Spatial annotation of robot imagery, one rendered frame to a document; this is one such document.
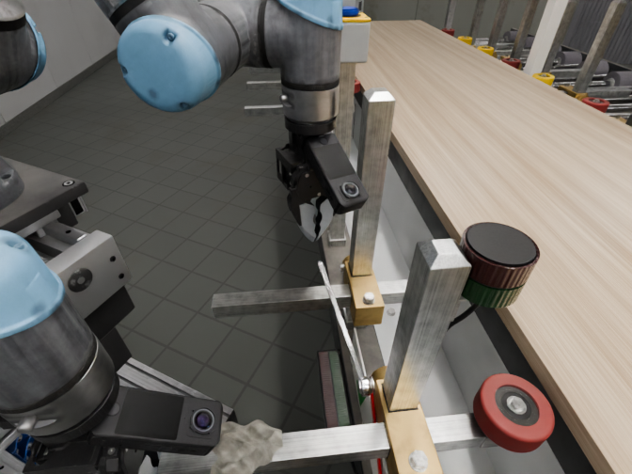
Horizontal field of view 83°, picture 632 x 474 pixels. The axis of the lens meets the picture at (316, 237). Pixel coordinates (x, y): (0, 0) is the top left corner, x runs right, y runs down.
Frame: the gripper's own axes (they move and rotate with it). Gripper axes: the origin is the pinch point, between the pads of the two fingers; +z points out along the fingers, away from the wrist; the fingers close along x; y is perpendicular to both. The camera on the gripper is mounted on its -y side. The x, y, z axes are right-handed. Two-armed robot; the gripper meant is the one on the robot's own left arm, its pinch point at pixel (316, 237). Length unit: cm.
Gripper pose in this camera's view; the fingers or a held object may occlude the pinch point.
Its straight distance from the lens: 59.8
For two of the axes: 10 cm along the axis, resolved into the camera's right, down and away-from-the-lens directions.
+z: -0.1, 7.7, 6.4
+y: -4.6, -5.7, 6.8
